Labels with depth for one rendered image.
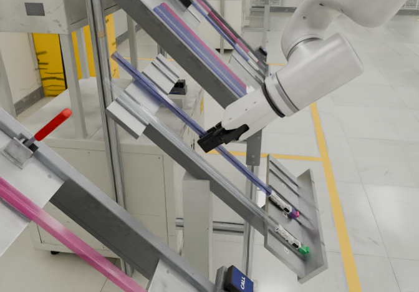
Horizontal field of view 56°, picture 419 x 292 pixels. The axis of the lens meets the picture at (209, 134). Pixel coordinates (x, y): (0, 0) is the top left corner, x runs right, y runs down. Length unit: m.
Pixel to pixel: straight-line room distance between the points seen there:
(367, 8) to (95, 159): 1.15
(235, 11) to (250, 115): 4.14
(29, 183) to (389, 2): 0.54
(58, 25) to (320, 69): 0.93
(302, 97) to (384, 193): 1.78
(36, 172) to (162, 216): 1.06
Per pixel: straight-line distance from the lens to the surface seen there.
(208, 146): 0.79
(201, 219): 0.91
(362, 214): 2.24
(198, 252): 0.98
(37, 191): 0.56
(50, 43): 3.66
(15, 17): 1.47
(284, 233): 0.80
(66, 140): 1.55
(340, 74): 0.71
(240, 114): 0.72
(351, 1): 0.64
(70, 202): 0.62
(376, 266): 1.96
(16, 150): 0.57
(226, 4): 4.83
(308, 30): 0.76
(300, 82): 0.71
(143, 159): 1.47
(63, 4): 1.38
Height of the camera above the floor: 1.28
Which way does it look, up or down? 27 degrees down
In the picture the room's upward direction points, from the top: straight up
